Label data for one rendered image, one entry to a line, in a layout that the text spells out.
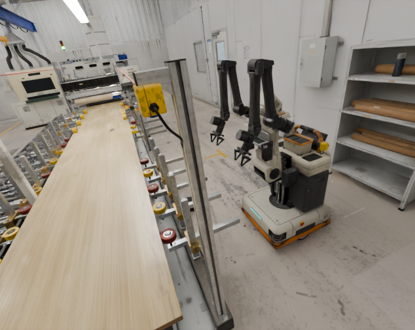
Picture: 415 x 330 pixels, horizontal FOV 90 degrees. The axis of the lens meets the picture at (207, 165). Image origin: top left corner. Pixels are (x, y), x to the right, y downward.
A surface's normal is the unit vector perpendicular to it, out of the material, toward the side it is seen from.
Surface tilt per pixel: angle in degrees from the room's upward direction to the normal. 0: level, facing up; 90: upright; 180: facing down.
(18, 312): 0
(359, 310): 0
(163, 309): 0
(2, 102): 90
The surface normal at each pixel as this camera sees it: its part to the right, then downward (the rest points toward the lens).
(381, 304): -0.13, -0.87
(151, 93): 0.38, 0.40
